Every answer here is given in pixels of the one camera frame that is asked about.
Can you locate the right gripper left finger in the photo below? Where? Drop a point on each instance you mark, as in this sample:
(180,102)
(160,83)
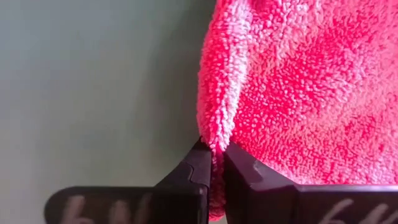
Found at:
(189,180)

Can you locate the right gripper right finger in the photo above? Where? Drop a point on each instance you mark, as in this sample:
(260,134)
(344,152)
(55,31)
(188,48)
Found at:
(255,193)

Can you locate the pink microfiber towel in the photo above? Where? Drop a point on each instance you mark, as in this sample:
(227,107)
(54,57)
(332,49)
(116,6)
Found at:
(311,93)

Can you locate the green table mat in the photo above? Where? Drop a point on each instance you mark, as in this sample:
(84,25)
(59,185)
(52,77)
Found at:
(93,93)

